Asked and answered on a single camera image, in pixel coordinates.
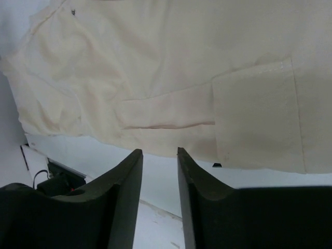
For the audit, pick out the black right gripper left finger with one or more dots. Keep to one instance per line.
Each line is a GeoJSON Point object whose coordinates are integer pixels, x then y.
{"type": "Point", "coordinates": [99, 214]}

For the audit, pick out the beige cargo trousers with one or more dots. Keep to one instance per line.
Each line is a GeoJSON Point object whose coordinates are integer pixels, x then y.
{"type": "Point", "coordinates": [243, 83]}

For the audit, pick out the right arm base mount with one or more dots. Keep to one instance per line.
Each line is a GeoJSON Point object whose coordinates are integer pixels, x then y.
{"type": "Point", "coordinates": [48, 176]}

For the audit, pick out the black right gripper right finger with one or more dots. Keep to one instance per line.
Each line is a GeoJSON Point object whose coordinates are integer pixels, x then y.
{"type": "Point", "coordinates": [215, 215]}

